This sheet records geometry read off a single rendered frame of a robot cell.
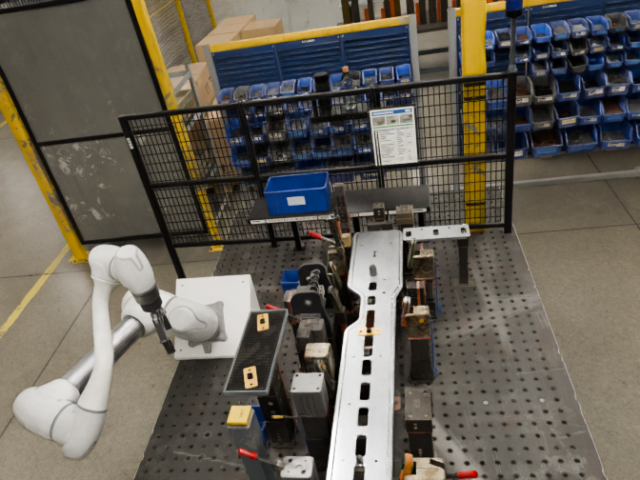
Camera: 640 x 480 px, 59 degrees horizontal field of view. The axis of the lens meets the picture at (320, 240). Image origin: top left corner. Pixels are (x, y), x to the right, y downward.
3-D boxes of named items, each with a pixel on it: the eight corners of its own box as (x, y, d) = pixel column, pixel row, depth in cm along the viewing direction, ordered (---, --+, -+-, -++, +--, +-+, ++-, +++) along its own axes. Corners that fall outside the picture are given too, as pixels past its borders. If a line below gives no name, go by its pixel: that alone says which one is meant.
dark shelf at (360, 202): (430, 211, 264) (430, 207, 263) (248, 225, 282) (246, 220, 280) (429, 189, 282) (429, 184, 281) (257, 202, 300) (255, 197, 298)
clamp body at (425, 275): (441, 322, 246) (438, 258, 227) (414, 323, 248) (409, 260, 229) (440, 308, 254) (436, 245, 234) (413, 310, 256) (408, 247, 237)
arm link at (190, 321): (210, 347, 243) (190, 345, 222) (174, 333, 248) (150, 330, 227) (224, 311, 246) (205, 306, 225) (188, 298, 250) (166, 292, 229)
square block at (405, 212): (417, 274, 275) (412, 212, 255) (401, 275, 277) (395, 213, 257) (417, 265, 282) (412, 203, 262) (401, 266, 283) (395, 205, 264)
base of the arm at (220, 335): (190, 356, 250) (185, 356, 245) (185, 308, 256) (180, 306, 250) (229, 350, 248) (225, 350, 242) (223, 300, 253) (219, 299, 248)
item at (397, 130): (419, 164, 275) (415, 103, 258) (373, 168, 279) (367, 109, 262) (419, 162, 277) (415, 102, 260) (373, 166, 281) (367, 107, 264)
